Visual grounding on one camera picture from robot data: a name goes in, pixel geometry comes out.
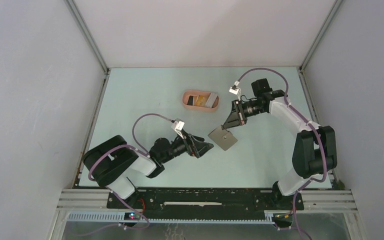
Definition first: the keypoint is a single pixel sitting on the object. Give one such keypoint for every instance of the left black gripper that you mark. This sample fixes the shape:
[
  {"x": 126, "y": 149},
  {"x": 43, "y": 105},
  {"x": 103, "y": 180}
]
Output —
[{"x": 194, "y": 145}]

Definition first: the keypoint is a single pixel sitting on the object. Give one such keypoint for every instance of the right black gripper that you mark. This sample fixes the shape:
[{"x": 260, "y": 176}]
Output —
[{"x": 236, "y": 118}]

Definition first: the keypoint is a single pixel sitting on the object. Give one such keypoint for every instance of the beige leather card holder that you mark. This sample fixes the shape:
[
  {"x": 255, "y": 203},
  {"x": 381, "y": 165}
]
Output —
[{"x": 223, "y": 138}]

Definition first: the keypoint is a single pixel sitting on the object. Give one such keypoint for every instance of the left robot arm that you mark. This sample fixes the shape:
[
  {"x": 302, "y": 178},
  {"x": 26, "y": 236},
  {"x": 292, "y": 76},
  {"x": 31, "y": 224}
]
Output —
[{"x": 108, "y": 161}]

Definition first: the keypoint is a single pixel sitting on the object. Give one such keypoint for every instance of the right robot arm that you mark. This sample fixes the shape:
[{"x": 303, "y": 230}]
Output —
[{"x": 314, "y": 152}]

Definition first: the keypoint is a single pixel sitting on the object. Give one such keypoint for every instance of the yellow VIP card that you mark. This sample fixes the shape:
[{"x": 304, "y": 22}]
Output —
[{"x": 200, "y": 101}]

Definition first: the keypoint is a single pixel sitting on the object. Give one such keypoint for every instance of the black card in tray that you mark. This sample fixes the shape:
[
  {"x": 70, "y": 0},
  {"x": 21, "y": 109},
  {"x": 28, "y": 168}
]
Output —
[{"x": 191, "y": 100}]

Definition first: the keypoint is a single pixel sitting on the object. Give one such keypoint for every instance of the pink oval tray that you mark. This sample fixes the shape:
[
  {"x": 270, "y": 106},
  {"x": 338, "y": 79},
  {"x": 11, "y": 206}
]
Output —
[{"x": 200, "y": 109}]

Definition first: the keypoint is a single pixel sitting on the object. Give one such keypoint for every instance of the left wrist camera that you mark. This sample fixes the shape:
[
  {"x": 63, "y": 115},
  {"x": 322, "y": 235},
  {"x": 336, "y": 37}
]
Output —
[{"x": 177, "y": 126}]

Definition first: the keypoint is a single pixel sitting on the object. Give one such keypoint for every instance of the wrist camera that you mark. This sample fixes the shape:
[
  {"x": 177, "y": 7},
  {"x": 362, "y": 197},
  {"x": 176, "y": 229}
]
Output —
[
  {"x": 177, "y": 126},
  {"x": 236, "y": 90}
]

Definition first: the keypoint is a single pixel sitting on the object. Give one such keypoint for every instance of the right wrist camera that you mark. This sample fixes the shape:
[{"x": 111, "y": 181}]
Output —
[{"x": 236, "y": 90}]

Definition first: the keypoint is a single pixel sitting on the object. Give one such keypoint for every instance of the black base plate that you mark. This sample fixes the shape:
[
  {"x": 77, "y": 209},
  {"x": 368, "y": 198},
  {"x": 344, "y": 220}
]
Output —
[{"x": 237, "y": 203}]

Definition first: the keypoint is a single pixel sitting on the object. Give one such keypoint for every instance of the white cable duct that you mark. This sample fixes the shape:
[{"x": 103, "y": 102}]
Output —
[{"x": 122, "y": 217}]

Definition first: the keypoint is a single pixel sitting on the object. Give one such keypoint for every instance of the aluminium frame rail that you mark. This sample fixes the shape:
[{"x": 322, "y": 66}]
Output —
[{"x": 314, "y": 201}]

